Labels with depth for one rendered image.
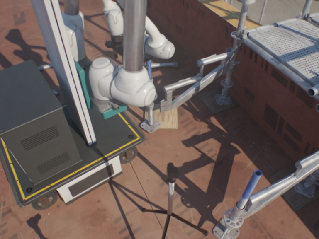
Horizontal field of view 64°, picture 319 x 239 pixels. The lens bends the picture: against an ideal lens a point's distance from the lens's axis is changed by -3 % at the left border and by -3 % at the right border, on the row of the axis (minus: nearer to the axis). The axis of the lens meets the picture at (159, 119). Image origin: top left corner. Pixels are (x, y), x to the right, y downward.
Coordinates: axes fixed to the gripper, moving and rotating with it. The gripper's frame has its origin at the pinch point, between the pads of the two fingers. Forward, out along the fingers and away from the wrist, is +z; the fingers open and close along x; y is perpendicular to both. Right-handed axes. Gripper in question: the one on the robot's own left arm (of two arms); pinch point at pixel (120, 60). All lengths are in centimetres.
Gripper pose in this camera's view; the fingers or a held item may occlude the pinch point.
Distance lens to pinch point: 201.8
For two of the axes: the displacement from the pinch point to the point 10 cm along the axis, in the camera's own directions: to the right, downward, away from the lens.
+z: 0.0, 6.8, 7.3
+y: 8.1, -4.3, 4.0
